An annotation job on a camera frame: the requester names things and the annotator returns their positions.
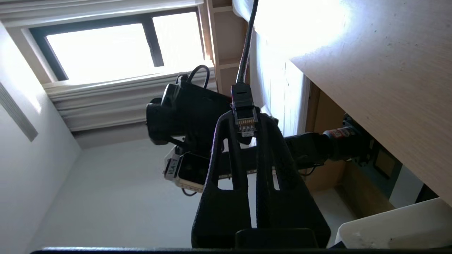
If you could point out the black-framed window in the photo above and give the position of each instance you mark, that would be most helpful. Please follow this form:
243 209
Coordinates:
106 46

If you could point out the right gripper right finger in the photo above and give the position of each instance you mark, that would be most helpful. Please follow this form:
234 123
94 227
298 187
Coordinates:
289 211

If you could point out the white robot body shell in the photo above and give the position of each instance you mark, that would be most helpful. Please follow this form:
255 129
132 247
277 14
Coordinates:
399 229

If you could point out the white pleated curtain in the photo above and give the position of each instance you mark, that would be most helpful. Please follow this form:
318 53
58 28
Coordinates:
123 102
88 10

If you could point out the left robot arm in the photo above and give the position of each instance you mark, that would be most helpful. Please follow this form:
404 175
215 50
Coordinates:
190 113

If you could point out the white panelled cabinet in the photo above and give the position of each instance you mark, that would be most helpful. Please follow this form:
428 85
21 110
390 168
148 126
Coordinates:
279 88

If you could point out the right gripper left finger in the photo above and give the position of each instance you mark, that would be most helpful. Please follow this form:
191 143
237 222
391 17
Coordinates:
219 211

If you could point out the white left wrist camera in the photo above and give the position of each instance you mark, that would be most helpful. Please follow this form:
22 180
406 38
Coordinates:
192 169

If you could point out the ceiling air vent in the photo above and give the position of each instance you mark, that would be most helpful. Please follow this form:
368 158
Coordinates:
17 113

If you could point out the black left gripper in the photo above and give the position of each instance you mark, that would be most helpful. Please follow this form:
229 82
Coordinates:
199 144

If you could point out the wooden shelf unit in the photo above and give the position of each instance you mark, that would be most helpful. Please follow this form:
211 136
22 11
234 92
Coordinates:
226 38

